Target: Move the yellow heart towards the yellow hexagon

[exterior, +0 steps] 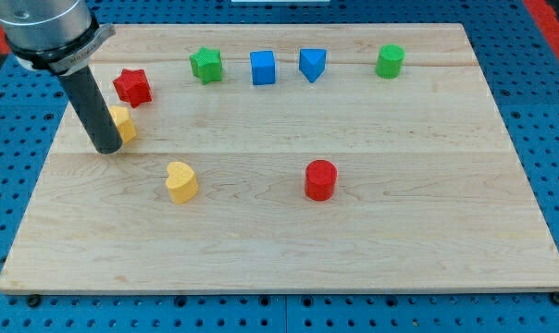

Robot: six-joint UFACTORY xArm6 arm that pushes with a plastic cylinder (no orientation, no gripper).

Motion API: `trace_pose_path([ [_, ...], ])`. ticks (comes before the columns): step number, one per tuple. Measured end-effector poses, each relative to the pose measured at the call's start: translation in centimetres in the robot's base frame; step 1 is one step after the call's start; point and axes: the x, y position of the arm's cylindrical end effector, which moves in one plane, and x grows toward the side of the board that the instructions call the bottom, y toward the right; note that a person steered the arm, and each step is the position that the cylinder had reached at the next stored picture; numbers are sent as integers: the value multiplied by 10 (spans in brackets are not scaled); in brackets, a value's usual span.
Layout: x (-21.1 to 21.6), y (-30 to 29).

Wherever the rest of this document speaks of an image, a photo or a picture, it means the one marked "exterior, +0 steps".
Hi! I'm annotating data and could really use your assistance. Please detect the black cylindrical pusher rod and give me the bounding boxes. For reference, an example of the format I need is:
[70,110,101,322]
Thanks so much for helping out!
[58,67,123,154]

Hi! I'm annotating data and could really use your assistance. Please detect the yellow heart block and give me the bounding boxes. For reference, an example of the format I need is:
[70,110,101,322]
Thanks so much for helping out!
[165,161,199,204]

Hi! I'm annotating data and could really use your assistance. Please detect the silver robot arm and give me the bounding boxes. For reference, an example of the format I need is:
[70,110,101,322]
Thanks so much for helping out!
[0,0,122,154]

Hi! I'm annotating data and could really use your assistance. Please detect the yellow hexagon block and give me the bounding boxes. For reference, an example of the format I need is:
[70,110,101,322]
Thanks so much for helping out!
[108,105,137,144]

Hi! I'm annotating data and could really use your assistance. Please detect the red star block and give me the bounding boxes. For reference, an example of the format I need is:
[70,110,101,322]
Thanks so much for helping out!
[113,68,152,108]

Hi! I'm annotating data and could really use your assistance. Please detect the green star block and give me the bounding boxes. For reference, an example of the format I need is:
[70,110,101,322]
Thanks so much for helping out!
[190,47,223,84]

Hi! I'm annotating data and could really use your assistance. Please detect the blue cube block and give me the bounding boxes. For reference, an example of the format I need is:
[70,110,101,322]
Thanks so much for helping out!
[250,50,276,86]

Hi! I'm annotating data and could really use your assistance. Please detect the blue triangle block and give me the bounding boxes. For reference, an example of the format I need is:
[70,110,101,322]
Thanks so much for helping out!
[299,48,327,83]

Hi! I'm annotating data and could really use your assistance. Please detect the light wooden board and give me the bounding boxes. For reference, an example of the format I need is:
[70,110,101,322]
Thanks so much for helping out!
[0,23,559,295]

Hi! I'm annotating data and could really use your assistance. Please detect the red cylinder block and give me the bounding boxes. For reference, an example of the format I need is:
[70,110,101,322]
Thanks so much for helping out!
[304,160,338,201]

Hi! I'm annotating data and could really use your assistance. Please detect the green cylinder block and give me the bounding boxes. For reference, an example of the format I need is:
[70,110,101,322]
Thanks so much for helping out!
[375,43,405,79]

